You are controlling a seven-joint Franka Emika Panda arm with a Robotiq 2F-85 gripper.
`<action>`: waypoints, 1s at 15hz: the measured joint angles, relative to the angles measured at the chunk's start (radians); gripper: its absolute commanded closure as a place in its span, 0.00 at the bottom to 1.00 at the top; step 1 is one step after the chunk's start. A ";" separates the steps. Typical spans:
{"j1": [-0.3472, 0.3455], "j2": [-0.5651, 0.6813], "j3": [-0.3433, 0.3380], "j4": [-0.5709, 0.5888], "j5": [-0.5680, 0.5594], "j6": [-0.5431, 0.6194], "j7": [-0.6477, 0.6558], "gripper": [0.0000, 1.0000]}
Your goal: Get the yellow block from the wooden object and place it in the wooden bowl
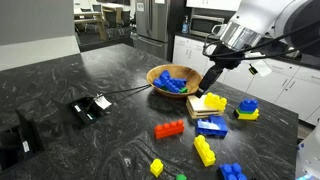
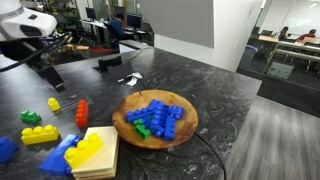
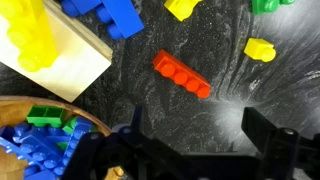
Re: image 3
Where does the green block with hollow underside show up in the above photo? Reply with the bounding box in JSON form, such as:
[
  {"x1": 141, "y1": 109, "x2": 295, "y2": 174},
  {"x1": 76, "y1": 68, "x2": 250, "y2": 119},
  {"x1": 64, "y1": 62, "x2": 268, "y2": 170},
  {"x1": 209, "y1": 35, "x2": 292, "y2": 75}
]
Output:
[{"x1": 25, "y1": 105, "x2": 67, "y2": 129}]

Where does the long yellow toy block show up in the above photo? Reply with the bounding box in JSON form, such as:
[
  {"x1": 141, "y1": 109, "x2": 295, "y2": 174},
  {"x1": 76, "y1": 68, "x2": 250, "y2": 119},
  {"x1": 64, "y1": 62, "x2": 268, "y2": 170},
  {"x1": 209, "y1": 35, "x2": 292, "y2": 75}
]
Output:
[{"x1": 0, "y1": 0, "x2": 58, "y2": 73}]

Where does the wooden bowl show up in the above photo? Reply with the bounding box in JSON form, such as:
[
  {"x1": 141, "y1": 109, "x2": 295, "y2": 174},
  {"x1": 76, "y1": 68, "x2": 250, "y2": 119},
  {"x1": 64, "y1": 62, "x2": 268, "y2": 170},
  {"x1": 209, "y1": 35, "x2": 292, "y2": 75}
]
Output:
[{"x1": 0, "y1": 95, "x2": 112, "y2": 180}]

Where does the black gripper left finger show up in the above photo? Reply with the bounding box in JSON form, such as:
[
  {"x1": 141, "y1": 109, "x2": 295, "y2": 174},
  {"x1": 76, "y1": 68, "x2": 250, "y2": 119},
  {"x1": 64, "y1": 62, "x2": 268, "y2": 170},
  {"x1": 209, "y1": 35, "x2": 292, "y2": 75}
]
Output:
[{"x1": 130, "y1": 105, "x2": 158, "y2": 158}]

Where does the large blue toy block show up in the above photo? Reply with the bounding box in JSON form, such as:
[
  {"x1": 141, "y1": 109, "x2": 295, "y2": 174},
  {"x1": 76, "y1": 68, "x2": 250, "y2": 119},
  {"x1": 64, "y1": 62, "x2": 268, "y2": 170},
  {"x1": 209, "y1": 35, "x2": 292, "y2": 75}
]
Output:
[{"x1": 96, "y1": 0, "x2": 145, "y2": 41}]

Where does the square wooden coaster stack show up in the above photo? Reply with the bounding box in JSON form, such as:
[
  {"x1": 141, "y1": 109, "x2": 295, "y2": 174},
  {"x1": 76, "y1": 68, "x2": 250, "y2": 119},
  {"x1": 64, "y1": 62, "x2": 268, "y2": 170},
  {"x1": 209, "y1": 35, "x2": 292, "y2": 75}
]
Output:
[{"x1": 0, "y1": 0, "x2": 114, "y2": 103}]

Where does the yellow three-stud toy block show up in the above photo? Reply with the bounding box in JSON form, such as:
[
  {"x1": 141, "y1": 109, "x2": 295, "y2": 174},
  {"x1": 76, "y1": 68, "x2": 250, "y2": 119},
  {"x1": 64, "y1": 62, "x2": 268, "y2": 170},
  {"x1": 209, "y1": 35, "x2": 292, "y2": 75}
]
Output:
[{"x1": 163, "y1": 0, "x2": 203, "y2": 22}]

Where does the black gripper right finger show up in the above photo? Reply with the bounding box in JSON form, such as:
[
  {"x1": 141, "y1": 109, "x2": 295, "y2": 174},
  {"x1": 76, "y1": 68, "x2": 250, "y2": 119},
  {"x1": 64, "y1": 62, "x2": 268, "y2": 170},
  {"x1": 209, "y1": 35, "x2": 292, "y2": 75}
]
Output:
[{"x1": 240, "y1": 106, "x2": 279, "y2": 158}]

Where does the red four-stud toy block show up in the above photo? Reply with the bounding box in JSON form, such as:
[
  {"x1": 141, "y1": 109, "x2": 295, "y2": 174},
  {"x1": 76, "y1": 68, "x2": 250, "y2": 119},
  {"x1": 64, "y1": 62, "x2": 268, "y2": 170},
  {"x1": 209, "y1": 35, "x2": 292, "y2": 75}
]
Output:
[{"x1": 152, "y1": 49, "x2": 212, "y2": 100}]

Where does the small green toy block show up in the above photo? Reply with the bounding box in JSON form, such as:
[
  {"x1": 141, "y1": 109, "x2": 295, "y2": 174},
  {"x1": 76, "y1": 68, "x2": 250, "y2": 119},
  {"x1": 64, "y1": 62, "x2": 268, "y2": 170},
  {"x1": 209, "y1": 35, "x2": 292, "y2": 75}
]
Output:
[{"x1": 251, "y1": 0, "x2": 296, "y2": 16}]

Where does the small blue toy block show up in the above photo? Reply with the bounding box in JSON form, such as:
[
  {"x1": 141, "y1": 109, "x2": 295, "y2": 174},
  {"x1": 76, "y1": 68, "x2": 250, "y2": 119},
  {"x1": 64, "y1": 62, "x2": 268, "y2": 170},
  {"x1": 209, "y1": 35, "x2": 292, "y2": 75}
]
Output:
[{"x1": 60, "y1": 0, "x2": 103, "y2": 18}]

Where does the long blue toy block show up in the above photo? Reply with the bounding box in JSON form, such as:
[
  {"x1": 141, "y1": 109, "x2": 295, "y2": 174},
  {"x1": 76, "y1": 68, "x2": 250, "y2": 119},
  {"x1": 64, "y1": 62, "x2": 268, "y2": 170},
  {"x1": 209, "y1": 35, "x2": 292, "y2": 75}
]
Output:
[{"x1": 0, "y1": 124, "x2": 68, "y2": 177}]

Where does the small yellow toy block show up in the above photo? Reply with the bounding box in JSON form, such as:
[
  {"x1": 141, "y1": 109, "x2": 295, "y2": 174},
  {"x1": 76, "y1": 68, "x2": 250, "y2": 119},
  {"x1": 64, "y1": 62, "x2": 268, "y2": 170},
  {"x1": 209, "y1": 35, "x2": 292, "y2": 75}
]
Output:
[{"x1": 243, "y1": 37, "x2": 277, "y2": 64}]

